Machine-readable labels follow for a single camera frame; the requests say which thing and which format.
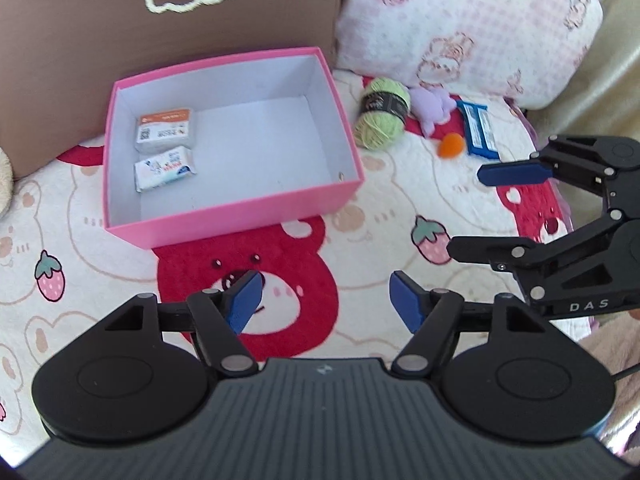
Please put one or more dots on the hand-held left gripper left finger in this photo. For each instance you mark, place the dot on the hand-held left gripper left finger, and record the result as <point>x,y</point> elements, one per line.
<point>245,300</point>

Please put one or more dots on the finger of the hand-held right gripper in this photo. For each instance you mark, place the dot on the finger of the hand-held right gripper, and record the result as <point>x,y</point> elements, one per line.
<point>515,172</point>
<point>490,252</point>

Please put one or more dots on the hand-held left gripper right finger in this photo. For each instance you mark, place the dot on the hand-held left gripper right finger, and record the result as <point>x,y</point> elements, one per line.
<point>407,305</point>

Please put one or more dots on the blue wipes packet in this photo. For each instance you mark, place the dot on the blue wipes packet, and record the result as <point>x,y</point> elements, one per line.
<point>480,132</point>

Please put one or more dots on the orange makeup sponge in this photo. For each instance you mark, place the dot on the orange makeup sponge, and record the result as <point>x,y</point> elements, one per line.
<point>450,145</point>

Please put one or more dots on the pink cardboard box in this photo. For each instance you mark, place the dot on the pink cardboard box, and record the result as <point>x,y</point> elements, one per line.
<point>235,225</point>

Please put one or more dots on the purple plush toy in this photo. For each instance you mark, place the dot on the purple plush toy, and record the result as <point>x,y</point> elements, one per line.
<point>432,110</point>

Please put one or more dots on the green yarn ball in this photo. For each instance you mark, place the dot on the green yarn ball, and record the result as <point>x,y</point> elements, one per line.
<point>377,127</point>

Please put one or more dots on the white tissue pack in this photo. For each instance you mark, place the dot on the white tissue pack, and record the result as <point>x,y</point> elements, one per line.
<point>165,167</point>

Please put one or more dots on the clear box with orange label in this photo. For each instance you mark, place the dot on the clear box with orange label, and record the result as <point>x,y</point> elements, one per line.
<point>165,130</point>

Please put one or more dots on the bear printed blanket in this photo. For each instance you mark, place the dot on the bear printed blanket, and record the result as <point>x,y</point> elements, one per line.
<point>400,200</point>

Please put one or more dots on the pink checked pillow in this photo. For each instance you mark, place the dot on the pink checked pillow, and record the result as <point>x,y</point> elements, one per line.
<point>475,10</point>

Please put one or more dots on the grey rabbit plush toy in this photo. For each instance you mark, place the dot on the grey rabbit plush toy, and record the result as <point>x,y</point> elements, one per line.
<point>4,180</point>

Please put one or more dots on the brown embroidered pillow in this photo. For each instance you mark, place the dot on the brown embroidered pillow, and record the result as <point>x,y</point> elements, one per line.
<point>75,60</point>

